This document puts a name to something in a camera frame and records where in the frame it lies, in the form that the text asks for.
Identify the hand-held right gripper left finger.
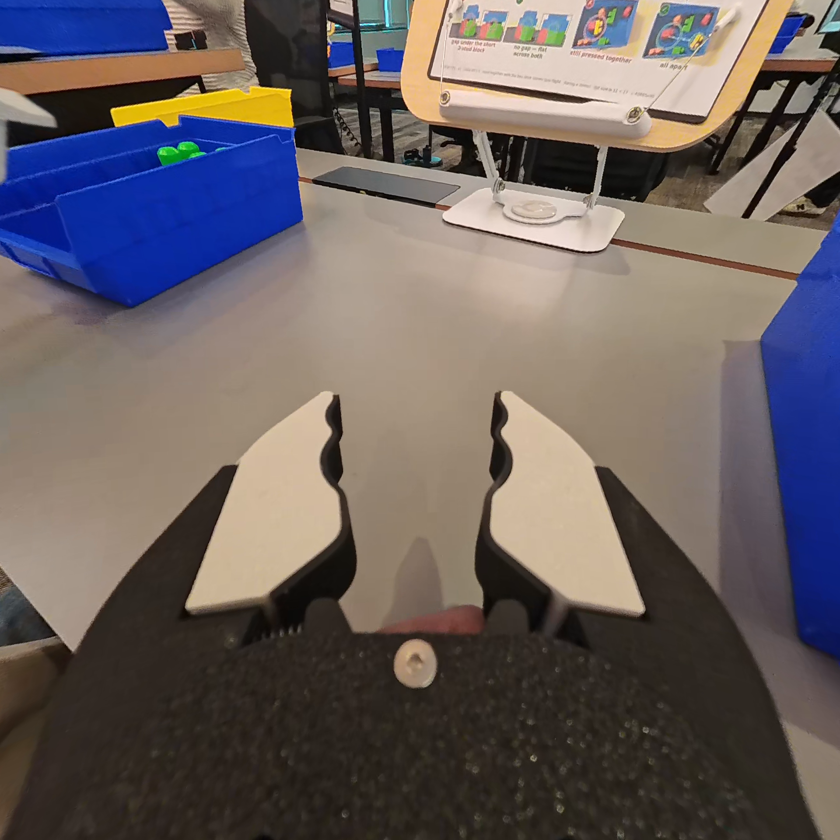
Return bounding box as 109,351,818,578
187,394,358,618

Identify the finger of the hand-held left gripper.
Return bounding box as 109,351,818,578
0,90,59,178

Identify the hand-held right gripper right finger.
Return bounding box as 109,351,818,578
476,392,647,618

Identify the blue plastic bin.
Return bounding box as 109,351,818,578
762,217,840,661
0,116,304,307
0,0,172,53

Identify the wooden shelf board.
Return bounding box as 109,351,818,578
0,50,246,95

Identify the yellow plastic bin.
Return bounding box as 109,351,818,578
112,87,295,132

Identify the black office chair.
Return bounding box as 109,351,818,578
247,0,345,152

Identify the white document stand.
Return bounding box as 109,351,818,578
440,90,651,253

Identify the black inset table panel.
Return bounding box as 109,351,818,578
313,167,462,207

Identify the white folded sign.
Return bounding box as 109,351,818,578
705,112,840,220

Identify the wooden clipboard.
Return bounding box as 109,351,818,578
401,0,792,152

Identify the black tripod stand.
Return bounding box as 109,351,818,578
742,40,840,217

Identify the printed instruction sheet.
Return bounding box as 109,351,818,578
430,0,769,122

